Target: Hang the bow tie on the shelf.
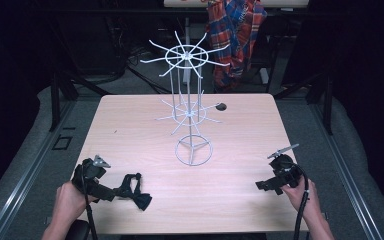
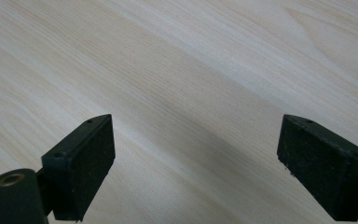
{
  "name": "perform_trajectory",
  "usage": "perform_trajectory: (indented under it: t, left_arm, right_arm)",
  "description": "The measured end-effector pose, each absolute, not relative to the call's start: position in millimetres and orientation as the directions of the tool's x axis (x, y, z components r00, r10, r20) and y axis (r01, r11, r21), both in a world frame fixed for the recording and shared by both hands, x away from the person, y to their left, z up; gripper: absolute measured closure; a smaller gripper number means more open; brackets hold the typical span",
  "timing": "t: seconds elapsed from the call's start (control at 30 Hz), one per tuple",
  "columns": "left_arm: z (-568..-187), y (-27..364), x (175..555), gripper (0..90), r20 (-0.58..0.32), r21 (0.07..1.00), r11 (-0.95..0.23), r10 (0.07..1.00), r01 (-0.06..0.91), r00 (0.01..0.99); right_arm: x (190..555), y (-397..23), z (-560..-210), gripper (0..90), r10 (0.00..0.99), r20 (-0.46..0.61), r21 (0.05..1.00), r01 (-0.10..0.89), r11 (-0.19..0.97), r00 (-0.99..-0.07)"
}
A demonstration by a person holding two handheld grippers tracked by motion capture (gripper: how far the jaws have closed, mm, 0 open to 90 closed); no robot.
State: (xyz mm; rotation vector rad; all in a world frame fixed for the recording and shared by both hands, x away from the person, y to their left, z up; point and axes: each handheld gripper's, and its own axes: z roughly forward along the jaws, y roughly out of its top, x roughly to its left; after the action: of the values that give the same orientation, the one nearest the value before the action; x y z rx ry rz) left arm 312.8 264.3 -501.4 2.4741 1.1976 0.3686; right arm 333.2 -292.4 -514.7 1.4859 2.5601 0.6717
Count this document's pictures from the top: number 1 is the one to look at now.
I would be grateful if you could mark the black bow tie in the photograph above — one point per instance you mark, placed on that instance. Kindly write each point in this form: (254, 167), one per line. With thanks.
(136, 191)

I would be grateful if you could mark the small black object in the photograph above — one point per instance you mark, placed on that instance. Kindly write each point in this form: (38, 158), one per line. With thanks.
(221, 106)

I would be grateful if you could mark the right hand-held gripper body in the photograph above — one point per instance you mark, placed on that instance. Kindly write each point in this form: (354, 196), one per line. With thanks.
(285, 171)

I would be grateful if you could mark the grey metal floor rail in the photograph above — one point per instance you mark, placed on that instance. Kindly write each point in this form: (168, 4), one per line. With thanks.
(345, 173)
(26, 173)

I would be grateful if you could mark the red blue plaid shirt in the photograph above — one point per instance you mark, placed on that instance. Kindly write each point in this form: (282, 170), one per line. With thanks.
(235, 43)

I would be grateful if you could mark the black chair armrest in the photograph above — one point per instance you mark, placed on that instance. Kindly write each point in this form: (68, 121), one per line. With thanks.
(78, 230)

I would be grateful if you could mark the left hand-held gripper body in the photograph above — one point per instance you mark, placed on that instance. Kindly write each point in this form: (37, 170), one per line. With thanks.
(91, 181)

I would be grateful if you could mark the person's right hand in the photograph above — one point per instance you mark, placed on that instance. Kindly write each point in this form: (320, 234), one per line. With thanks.
(301, 198)

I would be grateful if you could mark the black metal stand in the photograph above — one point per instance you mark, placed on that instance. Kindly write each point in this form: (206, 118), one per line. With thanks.
(323, 100)
(56, 100)

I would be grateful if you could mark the person's left hand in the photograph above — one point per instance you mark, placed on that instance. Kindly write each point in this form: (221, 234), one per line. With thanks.
(68, 203)

